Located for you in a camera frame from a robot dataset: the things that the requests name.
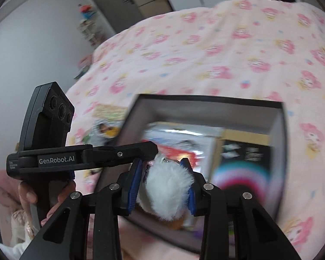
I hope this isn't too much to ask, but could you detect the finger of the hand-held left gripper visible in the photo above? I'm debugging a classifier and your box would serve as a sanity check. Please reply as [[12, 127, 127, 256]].
[[81, 141, 159, 170]]

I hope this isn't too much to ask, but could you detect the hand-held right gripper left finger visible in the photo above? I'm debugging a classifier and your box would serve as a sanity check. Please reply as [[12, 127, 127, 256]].
[[19, 158, 144, 260]]

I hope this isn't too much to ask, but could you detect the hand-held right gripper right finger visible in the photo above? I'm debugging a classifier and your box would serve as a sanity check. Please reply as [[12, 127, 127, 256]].
[[179, 158, 302, 260]]

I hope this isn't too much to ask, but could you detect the white fluffy toy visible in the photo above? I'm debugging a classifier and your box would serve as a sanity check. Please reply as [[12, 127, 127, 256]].
[[137, 153, 195, 229]]

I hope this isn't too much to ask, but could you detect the silver cartoon packet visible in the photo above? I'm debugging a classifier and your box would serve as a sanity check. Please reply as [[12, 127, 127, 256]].
[[141, 122, 225, 179]]

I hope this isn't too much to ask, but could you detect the black and purple booklet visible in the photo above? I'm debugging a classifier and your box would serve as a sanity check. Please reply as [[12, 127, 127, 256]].
[[208, 138, 274, 217]]

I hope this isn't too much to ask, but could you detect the black cardboard box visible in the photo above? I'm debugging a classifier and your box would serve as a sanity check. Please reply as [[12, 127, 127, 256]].
[[95, 94, 289, 252]]

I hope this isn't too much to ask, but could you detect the person's left hand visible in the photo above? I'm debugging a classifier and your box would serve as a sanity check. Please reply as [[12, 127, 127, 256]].
[[18, 180, 77, 226]]

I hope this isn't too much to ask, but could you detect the yellow-green sticker packet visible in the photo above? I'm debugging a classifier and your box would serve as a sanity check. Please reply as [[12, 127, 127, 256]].
[[83, 104, 130, 147]]

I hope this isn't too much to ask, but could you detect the pile of colourful boxes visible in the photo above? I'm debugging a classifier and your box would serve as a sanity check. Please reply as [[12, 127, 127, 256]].
[[74, 54, 94, 80]]

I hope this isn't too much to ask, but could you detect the brown printed card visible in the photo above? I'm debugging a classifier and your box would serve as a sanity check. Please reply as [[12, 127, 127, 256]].
[[222, 128, 271, 147]]

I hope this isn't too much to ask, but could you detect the person's pink lace clothing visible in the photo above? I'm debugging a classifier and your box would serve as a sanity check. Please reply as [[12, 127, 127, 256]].
[[0, 208, 41, 252]]

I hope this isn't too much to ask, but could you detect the red and blue plush toy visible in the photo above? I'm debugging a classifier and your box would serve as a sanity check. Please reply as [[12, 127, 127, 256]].
[[80, 4, 96, 21]]

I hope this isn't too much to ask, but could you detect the pink printed blanket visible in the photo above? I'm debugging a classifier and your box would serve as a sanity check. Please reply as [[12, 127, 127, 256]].
[[65, 0, 325, 260]]

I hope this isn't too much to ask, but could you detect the brown cabinet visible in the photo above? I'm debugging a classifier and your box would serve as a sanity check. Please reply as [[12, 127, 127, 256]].
[[137, 0, 175, 19]]

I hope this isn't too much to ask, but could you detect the white wire rack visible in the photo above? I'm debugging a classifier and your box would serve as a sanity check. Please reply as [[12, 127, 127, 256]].
[[80, 19, 103, 46]]

